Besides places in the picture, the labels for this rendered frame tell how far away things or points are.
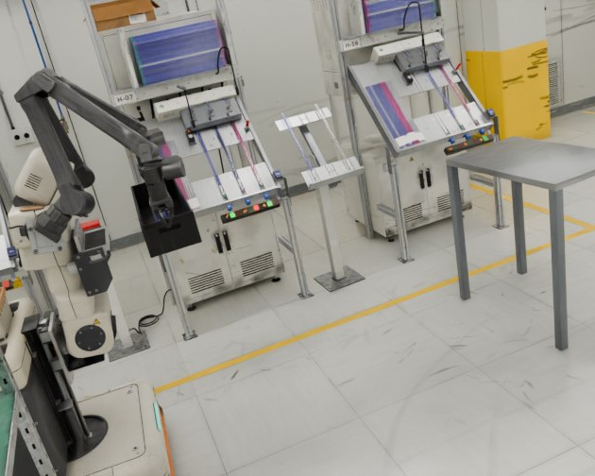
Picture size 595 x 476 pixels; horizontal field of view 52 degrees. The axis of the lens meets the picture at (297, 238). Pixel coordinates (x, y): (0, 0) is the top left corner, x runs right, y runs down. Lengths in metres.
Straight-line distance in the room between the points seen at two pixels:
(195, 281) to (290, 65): 2.39
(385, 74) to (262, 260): 1.44
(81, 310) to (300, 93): 3.69
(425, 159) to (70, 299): 2.70
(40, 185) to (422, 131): 2.45
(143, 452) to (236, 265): 1.74
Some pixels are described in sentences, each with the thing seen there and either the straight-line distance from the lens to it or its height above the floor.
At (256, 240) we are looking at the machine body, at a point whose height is 0.33.
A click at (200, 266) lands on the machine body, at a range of 3.81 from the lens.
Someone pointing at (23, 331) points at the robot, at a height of 0.80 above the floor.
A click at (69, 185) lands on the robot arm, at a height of 1.30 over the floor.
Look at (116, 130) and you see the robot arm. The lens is 1.98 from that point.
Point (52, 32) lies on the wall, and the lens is 5.16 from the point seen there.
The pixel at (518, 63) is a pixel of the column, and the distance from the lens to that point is 6.02.
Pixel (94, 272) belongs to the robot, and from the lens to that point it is 2.20.
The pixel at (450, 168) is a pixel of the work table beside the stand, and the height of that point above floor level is 0.76.
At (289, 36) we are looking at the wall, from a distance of 5.49.
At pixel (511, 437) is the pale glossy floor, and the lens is 2.58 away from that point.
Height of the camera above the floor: 1.70
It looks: 21 degrees down
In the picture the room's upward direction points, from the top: 12 degrees counter-clockwise
